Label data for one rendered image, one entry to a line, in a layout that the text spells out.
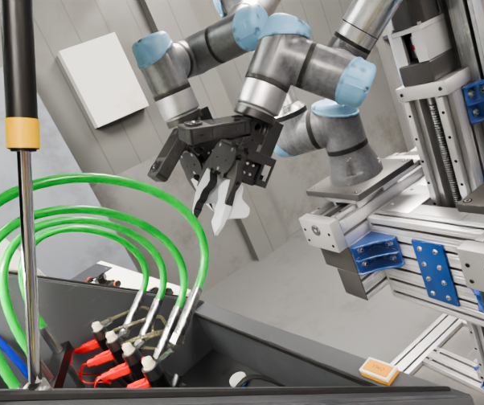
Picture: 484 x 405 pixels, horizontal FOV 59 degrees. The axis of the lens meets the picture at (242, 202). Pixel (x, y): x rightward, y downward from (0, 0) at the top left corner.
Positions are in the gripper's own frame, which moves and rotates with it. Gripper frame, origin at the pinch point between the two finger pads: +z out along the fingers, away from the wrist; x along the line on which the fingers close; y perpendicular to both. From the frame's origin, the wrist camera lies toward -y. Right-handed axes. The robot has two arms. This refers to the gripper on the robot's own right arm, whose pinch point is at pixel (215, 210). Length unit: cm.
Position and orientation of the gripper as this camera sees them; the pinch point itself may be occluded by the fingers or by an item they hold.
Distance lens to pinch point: 87.8
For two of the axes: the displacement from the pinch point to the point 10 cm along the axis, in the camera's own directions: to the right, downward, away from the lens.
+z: 3.8, 8.8, 2.9
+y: 7.0, -4.8, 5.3
